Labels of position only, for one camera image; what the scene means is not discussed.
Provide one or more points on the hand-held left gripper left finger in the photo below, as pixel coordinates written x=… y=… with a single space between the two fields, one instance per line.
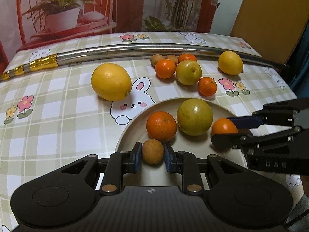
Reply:
x=137 y=158

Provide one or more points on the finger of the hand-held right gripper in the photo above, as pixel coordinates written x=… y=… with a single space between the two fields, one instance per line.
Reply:
x=246 y=122
x=224 y=141

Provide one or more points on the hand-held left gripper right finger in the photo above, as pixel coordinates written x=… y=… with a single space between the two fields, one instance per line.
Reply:
x=169 y=159

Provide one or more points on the orange mandarin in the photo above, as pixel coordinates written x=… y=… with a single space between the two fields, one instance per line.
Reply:
x=161 y=126
x=188 y=56
x=165 y=69
x=207 y=86
x=223 y=126

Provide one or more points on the brown longan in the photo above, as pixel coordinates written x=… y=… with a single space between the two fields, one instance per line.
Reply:
x=171 y=58
x=152 y=151
x=156 y=59

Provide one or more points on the beige round plate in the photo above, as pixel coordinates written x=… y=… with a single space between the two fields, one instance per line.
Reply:
x=135 y=133

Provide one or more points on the yellow-green round citrus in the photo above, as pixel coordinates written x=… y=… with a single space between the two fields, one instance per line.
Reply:
x=188 y=72
x=194 y=117

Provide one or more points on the small yellow lemon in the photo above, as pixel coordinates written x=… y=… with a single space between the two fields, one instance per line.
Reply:
x=230 y=62

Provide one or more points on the large yellow lemon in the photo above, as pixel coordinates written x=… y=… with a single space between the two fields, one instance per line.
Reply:
x=111 y=82

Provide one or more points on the checked bunny tablecloth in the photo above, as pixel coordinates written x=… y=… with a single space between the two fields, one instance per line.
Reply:
x=60 y=125

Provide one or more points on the wooden door panel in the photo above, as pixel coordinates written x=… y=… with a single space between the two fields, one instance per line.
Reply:
x=265 y=17

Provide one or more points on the telescopic steel rake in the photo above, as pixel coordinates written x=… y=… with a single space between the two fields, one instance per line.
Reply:
x=144 y=49

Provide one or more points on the printed room scene backdrop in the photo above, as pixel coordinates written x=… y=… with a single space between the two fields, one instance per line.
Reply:
x=132 y=4

